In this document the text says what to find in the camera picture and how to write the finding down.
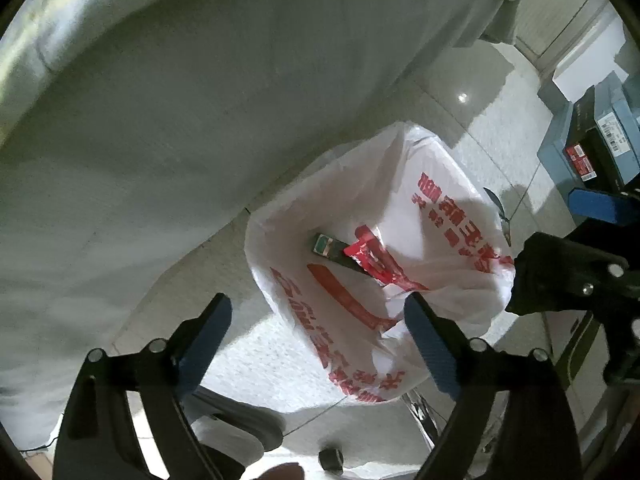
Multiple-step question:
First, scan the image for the red candy wrapper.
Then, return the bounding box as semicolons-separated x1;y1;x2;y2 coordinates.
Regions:
345;237;427;292

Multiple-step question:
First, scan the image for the dark green box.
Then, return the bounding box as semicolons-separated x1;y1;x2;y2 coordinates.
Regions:
311;233;366;274

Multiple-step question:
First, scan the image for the blue cardboard box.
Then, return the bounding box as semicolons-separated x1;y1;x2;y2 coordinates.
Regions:
537;72;639;198

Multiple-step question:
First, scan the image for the grey slipper foot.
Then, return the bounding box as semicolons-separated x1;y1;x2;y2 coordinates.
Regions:
182;387;284;471

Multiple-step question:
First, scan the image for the bed with circle-pattern sheet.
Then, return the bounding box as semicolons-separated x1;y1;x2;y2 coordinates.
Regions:
1;0;518;448

